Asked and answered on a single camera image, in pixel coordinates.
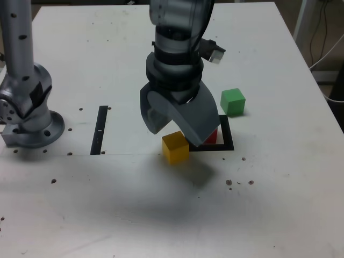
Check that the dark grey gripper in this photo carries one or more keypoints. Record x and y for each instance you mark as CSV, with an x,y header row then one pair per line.
x,y
185,96

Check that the yellow cube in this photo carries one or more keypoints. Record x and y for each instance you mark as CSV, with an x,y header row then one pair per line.
x,y
174,150

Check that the red cube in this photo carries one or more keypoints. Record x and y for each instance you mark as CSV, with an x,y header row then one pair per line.
x,y
212,137

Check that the green cube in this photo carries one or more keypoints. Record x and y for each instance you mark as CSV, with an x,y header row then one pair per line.
x,y
232,103

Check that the black tape square outline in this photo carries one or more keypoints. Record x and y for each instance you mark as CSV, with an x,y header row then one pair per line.
x,y
227,131

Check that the black tape strip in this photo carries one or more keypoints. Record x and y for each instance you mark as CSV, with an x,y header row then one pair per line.
x,y
99,129

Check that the black furniture piece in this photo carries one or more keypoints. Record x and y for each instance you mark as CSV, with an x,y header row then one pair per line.
x,y
339,88

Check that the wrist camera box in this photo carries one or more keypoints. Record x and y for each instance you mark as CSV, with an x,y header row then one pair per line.
x,y
215,55

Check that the white metal frame leg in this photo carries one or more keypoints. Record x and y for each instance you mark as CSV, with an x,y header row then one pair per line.
x,y
300,21

